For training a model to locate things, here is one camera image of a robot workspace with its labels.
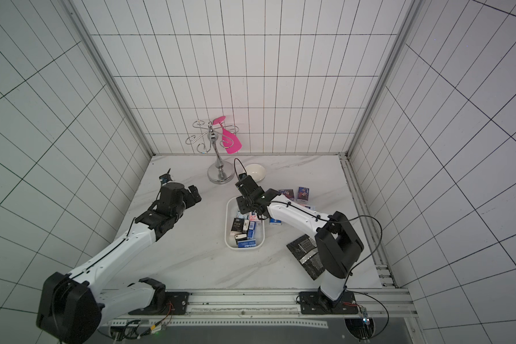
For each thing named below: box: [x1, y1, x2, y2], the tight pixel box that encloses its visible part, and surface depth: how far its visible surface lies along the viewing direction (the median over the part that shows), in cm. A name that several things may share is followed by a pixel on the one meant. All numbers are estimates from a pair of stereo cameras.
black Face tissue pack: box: [230, 217, 245, 233], surface depth 89 cm
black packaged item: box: [285, 233, 325, 281], surface depth 83 cm
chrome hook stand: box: [185, 120, 240, 185], surface depth 99 cm
